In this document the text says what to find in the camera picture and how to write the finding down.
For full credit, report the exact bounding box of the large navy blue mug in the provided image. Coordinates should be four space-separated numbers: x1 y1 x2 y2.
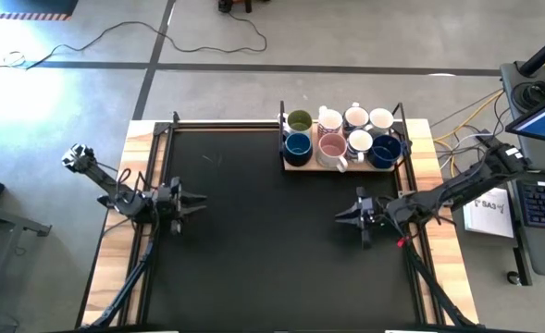
366 133 410 171

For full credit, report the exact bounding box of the wooden tray board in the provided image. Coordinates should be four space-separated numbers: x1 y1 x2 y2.
279 99 413 173

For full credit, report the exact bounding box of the yellow cable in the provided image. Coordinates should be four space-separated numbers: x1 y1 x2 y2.
433 88 505 179

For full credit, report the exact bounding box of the grey metal stand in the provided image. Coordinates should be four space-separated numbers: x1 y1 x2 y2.
0 199 54 325

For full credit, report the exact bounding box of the white mug green inside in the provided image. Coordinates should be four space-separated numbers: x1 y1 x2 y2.
279 108 314 138

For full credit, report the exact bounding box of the white coiled floor cable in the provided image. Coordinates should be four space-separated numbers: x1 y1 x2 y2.
0 49 28 69

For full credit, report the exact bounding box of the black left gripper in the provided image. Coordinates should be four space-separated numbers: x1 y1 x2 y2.
154 178 207 236

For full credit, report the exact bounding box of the pink mug white handle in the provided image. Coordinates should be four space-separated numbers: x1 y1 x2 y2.
316 132 350 174

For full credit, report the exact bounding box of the black coiled cable bundle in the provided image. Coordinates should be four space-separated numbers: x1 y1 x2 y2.
511 79 545 112

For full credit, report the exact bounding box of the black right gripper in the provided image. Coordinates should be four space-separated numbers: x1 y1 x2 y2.
336 187 391 251

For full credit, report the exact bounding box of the long black floor cable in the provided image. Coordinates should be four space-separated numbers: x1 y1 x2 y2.
24 11 268 71

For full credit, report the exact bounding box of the white printed booklet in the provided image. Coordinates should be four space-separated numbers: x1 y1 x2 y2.
462 186 516 240

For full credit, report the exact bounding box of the black cart leg bar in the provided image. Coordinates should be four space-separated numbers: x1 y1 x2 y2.
512 247 534 287

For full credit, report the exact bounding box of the black equipment base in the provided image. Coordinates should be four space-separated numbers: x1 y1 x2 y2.
217 0 271 14

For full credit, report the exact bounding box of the white mug blue pattern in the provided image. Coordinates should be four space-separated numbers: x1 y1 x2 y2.
346 129 375 164
342 101 370 138

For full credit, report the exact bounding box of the white mug blue-green pattern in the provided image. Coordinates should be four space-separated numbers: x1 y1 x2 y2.
366 106 396 138

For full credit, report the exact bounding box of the dark blue glazed mug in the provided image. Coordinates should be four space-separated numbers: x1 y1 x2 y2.
281 131 315 168

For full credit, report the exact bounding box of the dark floor mat striped edge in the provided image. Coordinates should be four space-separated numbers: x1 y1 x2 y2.
0 0 80 22

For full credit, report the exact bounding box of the red white patterned mug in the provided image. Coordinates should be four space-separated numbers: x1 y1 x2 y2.
316 105 345 140

